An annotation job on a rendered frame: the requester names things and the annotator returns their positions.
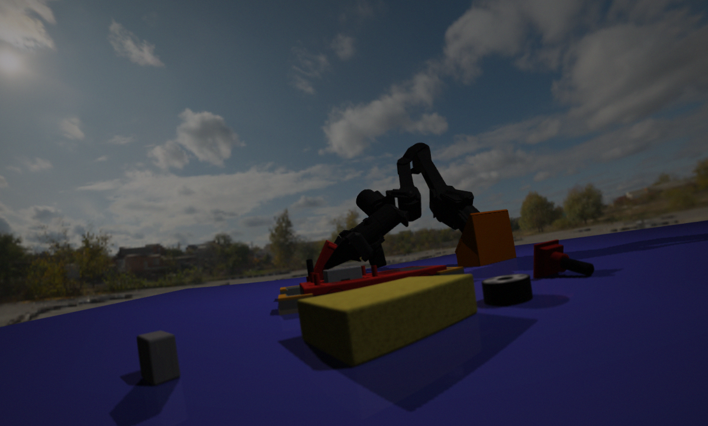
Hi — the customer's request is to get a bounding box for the black toy tyre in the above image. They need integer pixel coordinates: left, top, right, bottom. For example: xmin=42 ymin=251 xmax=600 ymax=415
xmin=482 ymin=273 xmax=533 ymax=306

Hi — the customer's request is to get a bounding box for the red car hood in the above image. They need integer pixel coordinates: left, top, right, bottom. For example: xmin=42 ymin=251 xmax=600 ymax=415
xmin=314 ymin=240 xmax=337 ymax=280

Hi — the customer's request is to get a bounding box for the olive yellow rectangular block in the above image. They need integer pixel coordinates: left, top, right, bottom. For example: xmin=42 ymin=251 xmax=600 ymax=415
xmin=297 ymin=274 xmax=477 ymax=367

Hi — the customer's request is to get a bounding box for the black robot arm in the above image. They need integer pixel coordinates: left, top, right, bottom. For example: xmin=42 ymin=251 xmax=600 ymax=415
xmin=356 ymin=143 xmax=479 ymax=268

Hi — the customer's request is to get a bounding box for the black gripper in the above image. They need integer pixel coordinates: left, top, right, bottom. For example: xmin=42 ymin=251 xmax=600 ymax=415
xmin=324 ymin=215 xmax=386 ymax=269

